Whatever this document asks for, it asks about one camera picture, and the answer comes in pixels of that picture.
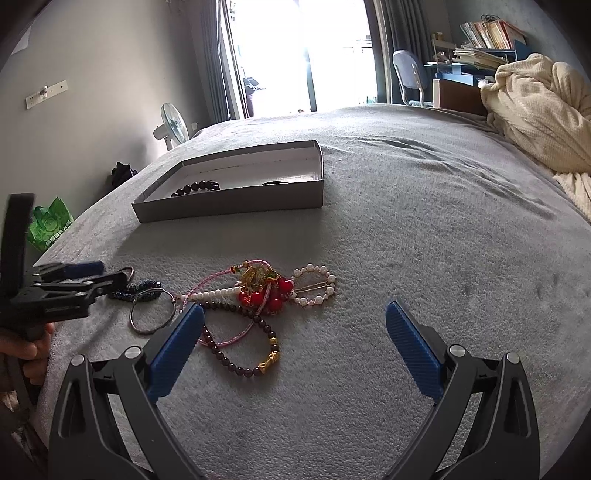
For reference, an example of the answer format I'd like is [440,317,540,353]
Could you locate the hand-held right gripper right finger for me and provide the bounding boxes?
[385,298,541,480]

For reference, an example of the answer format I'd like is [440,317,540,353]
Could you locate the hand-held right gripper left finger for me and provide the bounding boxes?
[48,302,206,480]

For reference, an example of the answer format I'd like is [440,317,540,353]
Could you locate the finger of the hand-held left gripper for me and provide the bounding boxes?
[32,260,105,280]
[44,272,130,299]

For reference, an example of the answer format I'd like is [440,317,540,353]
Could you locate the blue bead bracelet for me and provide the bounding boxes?
[108,279,163,304]

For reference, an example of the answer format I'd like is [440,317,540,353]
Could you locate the silver bangle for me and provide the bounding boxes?
[129,290,179,334]

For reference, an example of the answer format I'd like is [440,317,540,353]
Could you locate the pearl strand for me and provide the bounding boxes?
[175,287,243,308]

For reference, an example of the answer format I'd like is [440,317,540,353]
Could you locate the pink cord bracelet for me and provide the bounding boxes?
[182,259,271,347]

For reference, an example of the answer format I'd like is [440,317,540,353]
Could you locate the red bead bunch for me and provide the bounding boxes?
[236,261,297,315]

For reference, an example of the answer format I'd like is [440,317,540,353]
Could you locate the garnet bead bracelet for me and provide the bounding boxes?
[199,300,283,380]

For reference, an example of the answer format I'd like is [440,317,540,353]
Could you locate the pearl ring hair clip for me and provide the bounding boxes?
[291,263,337,308]

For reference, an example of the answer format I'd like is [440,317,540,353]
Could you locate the grey cardboard box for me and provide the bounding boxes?
[131,141,325,223]

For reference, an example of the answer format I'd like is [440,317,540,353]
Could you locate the person's left hand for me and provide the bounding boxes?
[0,322,54,385]

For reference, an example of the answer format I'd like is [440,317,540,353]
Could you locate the green plastic bag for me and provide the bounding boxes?
[25,197,75,253]

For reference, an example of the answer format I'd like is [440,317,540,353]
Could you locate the black bag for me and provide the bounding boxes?
[110,161,139,191]

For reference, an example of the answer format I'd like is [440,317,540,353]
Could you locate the white standing fan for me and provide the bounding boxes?
[153,102,190,151]

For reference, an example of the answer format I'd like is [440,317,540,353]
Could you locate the dark hanging clothes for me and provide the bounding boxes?
[242,76,260,119]

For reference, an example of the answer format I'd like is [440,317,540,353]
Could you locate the grey curtain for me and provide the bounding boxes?
[198,0,232,123]
[372,0,451,105]

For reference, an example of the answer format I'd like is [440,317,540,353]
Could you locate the blue and brown desk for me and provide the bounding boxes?
[431,64,491,116]

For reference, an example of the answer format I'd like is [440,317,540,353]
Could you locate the cream blanket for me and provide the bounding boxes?
[480,53,591,223]

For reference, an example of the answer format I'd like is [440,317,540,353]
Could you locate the blue chair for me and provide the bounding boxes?
[392,49,435,108]

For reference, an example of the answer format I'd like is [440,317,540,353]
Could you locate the glass balcony door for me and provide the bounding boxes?
[222,0,384,121]

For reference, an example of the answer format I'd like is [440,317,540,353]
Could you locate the stack of papers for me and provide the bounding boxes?
[450,45,509,70]

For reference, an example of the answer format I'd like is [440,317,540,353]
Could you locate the row of books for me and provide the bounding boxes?
[459,18,527,52]

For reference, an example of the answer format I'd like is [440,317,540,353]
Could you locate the large dark bead bracelet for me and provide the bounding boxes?
[171,181,221,198]

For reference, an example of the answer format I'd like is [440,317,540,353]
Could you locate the white wall socket strip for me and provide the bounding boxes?
[25,80,68,110]

